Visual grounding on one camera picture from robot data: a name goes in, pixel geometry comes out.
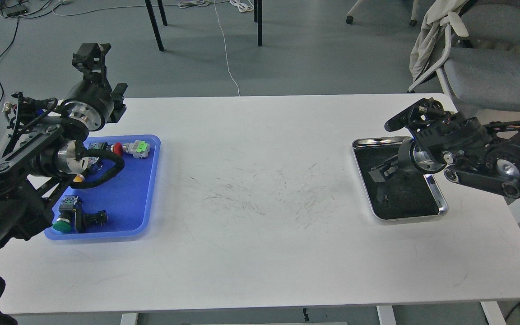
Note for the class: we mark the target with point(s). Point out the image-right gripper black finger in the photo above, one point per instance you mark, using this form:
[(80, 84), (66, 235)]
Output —
[(383, 173), (392, 161)]

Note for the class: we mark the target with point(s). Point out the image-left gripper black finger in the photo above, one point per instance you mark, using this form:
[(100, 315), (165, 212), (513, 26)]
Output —
[(118, 100), (90, 60)]

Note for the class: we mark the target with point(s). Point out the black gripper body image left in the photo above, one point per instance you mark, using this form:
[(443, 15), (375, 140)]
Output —
[(92, 104)]

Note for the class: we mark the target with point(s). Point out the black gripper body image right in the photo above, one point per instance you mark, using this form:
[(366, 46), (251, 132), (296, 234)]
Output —
[(412, 159)]

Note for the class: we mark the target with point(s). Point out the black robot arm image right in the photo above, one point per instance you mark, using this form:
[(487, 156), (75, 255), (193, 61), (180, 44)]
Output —
[(484, 157)]

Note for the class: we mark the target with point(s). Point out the silver metal tray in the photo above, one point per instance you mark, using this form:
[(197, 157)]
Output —
[(406, 195)]

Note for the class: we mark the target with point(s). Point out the blue plastic tray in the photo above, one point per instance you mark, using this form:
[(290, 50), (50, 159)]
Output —
[(126, 198)]

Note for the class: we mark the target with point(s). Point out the red emergency stop button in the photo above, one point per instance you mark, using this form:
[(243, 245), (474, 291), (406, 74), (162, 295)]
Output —
[(116, 147)]

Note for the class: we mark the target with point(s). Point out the grey green connector part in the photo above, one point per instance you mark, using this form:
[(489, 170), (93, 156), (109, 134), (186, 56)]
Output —
[(138, 149)]

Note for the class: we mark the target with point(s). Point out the black table leg left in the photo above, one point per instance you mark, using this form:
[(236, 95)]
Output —
[(153, 22)]

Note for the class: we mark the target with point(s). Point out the black table leg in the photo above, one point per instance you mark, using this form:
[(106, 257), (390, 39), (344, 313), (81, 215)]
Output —
[(153, 22), (258, 15)]

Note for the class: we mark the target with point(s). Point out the grey office chair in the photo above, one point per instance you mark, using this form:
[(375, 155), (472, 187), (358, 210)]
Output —
[(477, 55)]

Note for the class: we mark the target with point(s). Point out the beige jacket on chair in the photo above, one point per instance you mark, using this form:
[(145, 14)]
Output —
[(429, 33)]

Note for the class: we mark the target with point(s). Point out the black table leg right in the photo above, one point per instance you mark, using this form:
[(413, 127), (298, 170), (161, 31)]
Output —
[(258, 15)]

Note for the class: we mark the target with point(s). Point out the green push button switch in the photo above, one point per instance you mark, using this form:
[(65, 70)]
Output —
[(70, 214)]

